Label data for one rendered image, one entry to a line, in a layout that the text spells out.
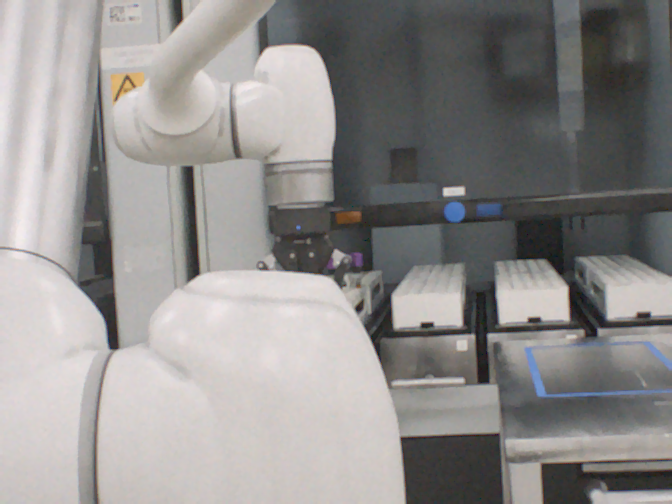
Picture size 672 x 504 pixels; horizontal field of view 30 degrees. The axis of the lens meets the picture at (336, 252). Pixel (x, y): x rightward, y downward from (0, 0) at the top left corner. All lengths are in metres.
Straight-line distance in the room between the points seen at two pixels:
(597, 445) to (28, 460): 0.45
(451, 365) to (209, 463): 1.06
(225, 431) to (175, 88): 0.86
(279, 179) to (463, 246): 1.03
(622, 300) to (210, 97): 0.65
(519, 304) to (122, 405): 1.11
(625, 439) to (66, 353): 0.44
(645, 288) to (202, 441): 1.16
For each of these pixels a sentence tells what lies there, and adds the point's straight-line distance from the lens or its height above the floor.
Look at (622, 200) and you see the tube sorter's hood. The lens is 1.84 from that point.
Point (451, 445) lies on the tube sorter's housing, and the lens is 1.81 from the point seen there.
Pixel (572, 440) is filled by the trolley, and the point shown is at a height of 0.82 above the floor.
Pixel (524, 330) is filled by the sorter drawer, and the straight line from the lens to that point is 1.79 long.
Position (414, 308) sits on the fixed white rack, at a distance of 1.81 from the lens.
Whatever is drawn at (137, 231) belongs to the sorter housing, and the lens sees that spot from 1.93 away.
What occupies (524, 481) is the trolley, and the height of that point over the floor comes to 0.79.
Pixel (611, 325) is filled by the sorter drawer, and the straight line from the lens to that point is 1.79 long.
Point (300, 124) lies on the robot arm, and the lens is 1.62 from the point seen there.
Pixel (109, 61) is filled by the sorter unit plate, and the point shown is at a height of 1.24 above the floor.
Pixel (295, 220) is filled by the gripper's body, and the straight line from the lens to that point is 1.64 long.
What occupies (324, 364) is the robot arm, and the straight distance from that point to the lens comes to 0.75.
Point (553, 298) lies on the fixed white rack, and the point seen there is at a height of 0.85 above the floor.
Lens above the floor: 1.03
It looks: 3 degrees down
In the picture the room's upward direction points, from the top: 3 degrees counter-clockwise
